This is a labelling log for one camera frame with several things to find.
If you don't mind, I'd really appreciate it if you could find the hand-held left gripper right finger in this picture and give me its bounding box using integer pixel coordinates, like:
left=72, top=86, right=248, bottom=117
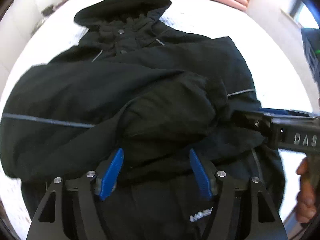
left=189, top=149, right=288, bottom=240

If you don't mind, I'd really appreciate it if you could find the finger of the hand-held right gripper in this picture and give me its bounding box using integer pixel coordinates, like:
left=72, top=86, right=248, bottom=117
left=259, top=107, right=320, bottom=118
left=231, top=109, right=282, bottom=151

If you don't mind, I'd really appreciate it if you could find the black hooded jacket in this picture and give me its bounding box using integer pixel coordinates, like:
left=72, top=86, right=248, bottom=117
left=0, top=0, right=287, bottom=240

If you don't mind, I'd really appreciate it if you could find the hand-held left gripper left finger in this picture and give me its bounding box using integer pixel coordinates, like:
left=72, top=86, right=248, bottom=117
left=26, top=148, right=124, bottom=240

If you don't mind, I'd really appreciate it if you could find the white wardrobe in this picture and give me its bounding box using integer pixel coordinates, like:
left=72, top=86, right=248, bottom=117
left=0, top=0, right=60, bottom=85

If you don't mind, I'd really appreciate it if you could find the window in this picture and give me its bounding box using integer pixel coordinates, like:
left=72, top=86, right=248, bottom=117
left=290, top=1, right=320, bottom=79

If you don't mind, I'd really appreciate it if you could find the person's right hand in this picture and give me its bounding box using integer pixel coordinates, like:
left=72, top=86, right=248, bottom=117
left=296, top=157, right=320, bottom=223

